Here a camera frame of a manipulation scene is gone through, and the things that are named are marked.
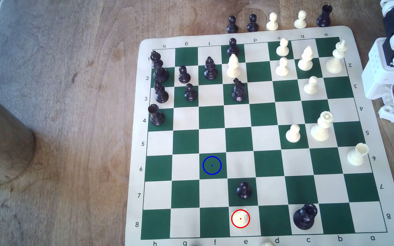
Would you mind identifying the white knight chess piece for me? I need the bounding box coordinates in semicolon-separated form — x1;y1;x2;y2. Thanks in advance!
233;207;250;228

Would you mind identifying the black pawn chess piece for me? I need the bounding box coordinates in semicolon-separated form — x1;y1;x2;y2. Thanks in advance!
226;16;238;34
227;38;239;56
246;14;259;33
184;83;198;102
237;181;252;199
178;66;191;84

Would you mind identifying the black rook chess piece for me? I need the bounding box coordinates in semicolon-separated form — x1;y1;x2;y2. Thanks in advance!
316;4;332;28
148;104;166;126

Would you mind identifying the green and white chess mat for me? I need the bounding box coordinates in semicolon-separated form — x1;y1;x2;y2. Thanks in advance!
125;26;394;246

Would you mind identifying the black bishop chess piece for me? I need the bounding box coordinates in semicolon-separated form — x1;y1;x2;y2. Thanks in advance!
204;57;218;80
153;82;169;104

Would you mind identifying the black knight chess piece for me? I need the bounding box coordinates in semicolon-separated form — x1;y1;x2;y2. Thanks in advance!
232;78;247;102

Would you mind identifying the black king chess piece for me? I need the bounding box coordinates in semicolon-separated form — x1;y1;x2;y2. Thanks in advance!
150;51;170;83

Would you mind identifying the white bishop chess piece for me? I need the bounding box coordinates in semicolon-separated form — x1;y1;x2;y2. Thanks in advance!
298;46;314;72
226;54;241;78

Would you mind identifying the white queen chess piece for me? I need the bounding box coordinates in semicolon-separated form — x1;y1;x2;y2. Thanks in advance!
311;111;334;142

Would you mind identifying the black queen chess piece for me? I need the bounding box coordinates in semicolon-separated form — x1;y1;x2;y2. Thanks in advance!
293;203;318;230

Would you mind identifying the white king chess piece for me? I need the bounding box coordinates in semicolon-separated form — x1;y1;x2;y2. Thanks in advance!
326;39;349;74

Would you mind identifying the white rook chess piece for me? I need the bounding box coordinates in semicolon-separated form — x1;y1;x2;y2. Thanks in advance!
347;143;369;167

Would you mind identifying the round wooden post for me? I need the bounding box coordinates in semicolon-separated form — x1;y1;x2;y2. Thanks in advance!
0;84;36;187

